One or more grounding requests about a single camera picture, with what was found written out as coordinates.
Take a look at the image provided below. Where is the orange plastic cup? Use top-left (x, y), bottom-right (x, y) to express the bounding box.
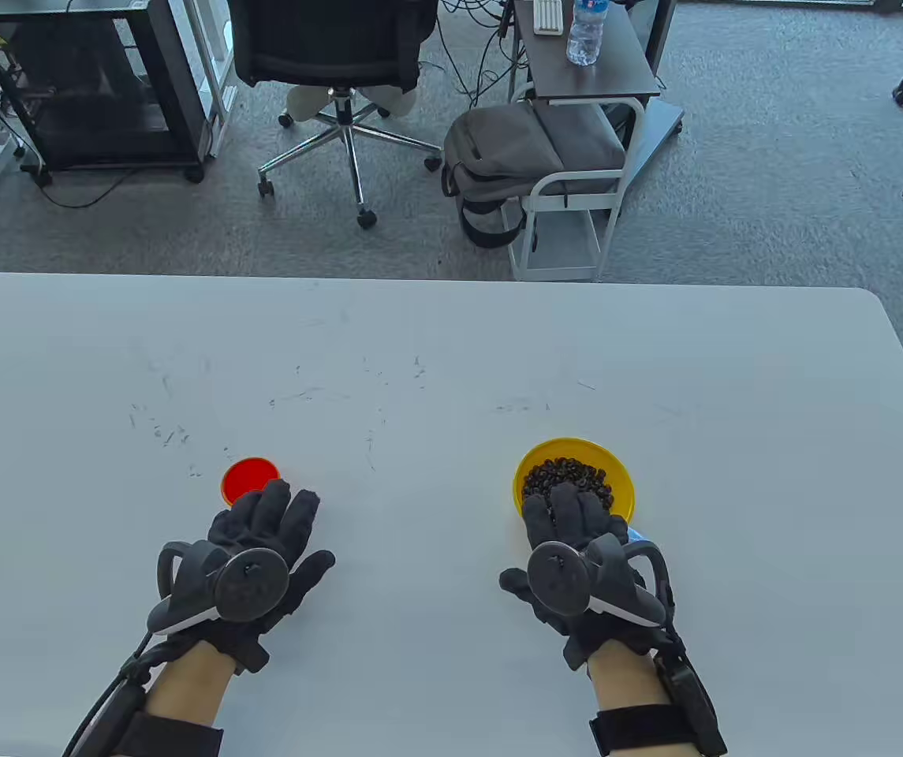
top-left (221, 457), bottom-right (282, 507)

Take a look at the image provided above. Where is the person's right forearm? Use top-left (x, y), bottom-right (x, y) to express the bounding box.
top-left (589, 639), bottom-right (673, 712)

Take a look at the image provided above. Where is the black tracking controller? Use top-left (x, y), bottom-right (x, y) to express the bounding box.
top-left (147, 541), bottom-right (291, 636)
top-left (528, 533), bottom-right (671, 628)

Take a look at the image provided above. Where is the person's left forearm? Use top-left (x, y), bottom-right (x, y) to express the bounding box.
top-left (142, 640), bottom-right (237, 730)

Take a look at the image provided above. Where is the black mesh office chair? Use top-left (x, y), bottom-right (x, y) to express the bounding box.
top-left (226, 0), bottom-right (444, 231)

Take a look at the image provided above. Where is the person's right hand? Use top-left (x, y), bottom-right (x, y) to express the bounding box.
top-left (498, 483), bottom-right (661, 671)

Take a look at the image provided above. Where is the yellow plastic bowl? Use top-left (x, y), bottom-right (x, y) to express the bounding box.
top-left (513, 438), bottom-right (636, 525)

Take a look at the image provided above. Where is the white shelf frame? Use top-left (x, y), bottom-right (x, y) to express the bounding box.
top-left (183, 0), bottom-right (239, 158)

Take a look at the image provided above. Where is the large heap of coffee beans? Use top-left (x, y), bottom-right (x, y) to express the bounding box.
top-left (522, 458), bottom-right (616, 513)

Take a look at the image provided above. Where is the beige fabric bundle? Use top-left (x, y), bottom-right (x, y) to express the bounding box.
top-left (285, 84), bottom-right (420, 123)

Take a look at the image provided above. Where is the black wrist strap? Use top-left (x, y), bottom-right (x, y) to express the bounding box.
top-left (589, 704), bottom-right (704, 757)
top-left (108, 710), bottom-right (225, 757)

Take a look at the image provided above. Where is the clear water bottle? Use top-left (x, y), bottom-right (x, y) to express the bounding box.
top-left (566, 0), bottom-right (608, 66)

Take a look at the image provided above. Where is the white side table dark top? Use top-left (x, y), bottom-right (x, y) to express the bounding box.
top-left (508, 0), bottom-right (685, 282)

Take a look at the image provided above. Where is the black floor cable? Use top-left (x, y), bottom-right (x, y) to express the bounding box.
top-left (25, 162), bottom-right (140, 211)

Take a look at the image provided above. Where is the black wheeled cabinet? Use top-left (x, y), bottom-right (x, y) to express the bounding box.
top-left (0, 0), bottom-right (211, 186)

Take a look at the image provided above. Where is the black cable bundle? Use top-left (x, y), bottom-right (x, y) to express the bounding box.
top-left (435, 0), bottom-right (535, 111)

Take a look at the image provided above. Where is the grey backpack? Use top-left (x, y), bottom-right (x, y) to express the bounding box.
top-left (442, 103), bottom-right (627, 249)

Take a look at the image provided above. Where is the person's left hand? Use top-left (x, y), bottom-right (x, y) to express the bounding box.
top-left (147, 479), bottom-right (336, 675)

